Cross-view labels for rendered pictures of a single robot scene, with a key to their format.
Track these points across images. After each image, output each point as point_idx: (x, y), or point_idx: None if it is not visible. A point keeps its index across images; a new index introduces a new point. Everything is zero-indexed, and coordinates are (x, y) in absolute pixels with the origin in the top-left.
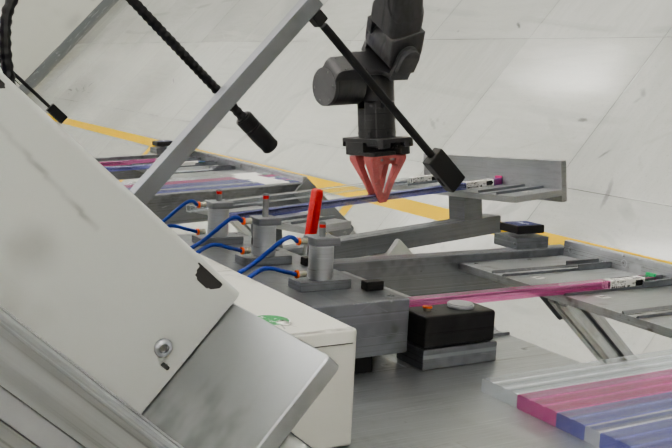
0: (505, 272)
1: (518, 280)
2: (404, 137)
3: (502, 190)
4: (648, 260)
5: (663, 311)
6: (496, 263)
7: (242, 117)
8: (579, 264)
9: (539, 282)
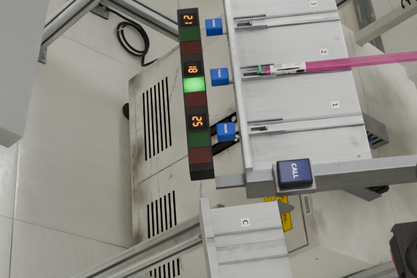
0: (352, 123)
1: (357, 100)
2: (404, 226)
3: (256, 252)
4: (241, 85)
5: (308, 18)
6: (340, 153)
7: None
8: (282, 117)
9: (344, 92)
